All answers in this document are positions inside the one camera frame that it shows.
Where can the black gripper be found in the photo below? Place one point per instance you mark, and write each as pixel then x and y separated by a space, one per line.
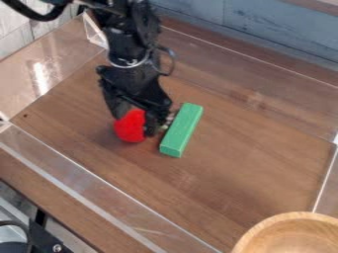
pixel 136 87

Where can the red plush strawberry toy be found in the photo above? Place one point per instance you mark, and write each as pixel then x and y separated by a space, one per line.
pixel 134 127

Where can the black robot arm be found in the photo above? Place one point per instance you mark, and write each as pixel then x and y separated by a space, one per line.
pixel 130 24

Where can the green rectangular block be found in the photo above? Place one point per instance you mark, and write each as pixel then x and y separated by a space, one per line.
pixel 181 130

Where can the wooden bowl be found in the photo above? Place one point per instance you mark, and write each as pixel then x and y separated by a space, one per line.
pixel 292 232

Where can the clear acrylic corner bracket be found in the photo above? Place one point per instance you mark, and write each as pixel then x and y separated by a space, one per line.
pixel 94 33

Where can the clear acrylic enclosure wall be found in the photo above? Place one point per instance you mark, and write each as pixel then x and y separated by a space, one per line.
pixel 255 163

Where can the black clamp with cable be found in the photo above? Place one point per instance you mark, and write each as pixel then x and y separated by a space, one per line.
pixel 40 241

